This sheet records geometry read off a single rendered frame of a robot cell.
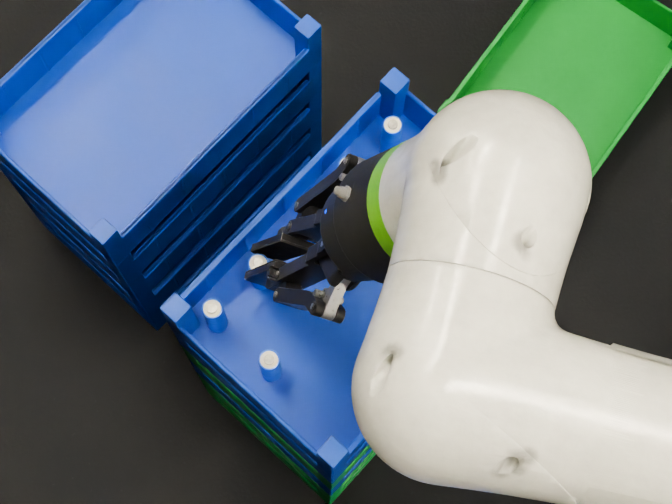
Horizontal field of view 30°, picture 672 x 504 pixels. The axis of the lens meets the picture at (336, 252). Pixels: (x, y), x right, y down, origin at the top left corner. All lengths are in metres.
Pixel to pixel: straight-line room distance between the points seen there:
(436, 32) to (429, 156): 0.96
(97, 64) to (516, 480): 0.77
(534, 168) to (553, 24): 1.00
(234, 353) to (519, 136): 0.49
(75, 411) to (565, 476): 0.96
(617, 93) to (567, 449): 1.04
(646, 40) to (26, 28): 0.81
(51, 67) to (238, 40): 0.19
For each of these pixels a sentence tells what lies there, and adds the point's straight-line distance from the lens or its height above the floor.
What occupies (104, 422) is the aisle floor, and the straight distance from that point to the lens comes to 1.55.
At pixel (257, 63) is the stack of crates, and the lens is 1.30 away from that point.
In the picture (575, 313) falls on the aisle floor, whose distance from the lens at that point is 1.58.
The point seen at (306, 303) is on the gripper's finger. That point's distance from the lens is 0.94.
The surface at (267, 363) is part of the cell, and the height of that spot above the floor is 0.47.
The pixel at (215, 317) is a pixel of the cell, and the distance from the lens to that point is 1.08.
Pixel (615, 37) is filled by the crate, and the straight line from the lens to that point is 1.71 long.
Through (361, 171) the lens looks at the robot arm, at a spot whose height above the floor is 0.72.
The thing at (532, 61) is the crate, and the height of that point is 0.00.
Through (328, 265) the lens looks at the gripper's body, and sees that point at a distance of 0.93.
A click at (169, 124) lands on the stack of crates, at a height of 0.32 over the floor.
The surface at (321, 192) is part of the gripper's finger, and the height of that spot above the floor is 0.58.
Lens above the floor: 1.52
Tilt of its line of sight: 75 degrees down
